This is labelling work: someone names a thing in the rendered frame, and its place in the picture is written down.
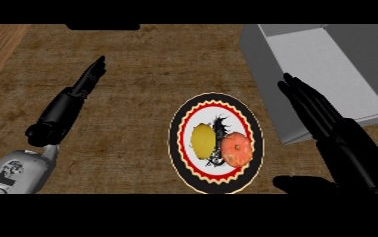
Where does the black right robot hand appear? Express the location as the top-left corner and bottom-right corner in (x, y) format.
(271, 72), (378, 195)

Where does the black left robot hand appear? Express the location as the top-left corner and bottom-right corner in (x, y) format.
(23, 55), (107, 148)

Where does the grey cardboard box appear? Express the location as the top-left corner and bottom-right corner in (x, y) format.
(237, 24), (378, 146)

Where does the black red white patterned plate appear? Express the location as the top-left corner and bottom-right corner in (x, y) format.
(166, 92), (265, 195)

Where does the yellow lemon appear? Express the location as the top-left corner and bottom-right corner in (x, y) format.
(190, 122), (218, 161)

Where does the small orange pumpkin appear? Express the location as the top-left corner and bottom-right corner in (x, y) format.
(219, 131), (255, 169)

